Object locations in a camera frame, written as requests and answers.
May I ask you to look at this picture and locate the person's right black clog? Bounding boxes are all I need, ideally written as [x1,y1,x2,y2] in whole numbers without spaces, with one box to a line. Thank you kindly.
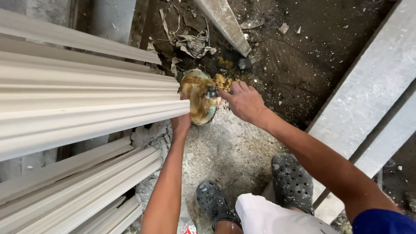
[271,153,315,216]

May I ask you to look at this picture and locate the crumpled grey paper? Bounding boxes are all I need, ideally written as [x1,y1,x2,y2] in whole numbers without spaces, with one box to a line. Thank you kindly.
[175,30,217,60]

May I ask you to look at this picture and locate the person's left hand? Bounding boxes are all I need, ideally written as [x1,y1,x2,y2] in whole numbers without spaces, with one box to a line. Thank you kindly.
[171,92,192,141]

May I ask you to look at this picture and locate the grey plaster plank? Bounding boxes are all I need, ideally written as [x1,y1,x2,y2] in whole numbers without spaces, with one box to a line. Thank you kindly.
[194,0,252,58]

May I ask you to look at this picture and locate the red and white packet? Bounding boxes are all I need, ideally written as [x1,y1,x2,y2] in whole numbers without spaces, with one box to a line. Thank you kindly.
[177,198,198,234]

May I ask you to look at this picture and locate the person's right hand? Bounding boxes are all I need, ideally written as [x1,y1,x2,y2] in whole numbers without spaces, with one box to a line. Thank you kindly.
[217,81,268,125]

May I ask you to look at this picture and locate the clump of yellow fibre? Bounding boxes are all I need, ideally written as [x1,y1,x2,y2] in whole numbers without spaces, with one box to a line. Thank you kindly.
[213,74,233,92]

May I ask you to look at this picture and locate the person's blue sleeve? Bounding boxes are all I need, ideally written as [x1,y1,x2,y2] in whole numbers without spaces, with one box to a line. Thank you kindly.
[352,208,416,234]

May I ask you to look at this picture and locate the round metal bowl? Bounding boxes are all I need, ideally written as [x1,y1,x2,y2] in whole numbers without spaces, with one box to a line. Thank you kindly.
[179,68,222,126]

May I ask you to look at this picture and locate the stack of white plaster mouldings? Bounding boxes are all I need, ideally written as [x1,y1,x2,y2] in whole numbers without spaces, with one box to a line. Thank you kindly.
[0,8,191,234]

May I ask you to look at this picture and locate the grey upright panel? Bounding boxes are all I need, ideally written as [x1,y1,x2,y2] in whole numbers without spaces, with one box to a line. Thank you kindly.
[89,0,137,45]

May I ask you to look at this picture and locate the person's left black clog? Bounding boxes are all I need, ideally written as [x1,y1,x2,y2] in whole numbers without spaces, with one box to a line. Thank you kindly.
[196,180,242,231]

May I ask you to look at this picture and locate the narrow grey plaster slab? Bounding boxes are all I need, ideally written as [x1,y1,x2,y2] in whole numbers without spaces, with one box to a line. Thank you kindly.
[313,91,416,225]

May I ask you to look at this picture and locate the person's black clog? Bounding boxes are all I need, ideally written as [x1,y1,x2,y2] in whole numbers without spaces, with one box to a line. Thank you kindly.
[271,153,315,216]
[196,180,242,231]

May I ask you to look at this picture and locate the wide grey plaster slab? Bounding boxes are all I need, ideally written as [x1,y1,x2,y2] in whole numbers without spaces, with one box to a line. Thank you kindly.
[306,0,416,160]

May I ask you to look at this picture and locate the person's white shorts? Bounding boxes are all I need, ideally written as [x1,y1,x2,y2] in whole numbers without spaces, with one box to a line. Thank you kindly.
[235,193,338,234]

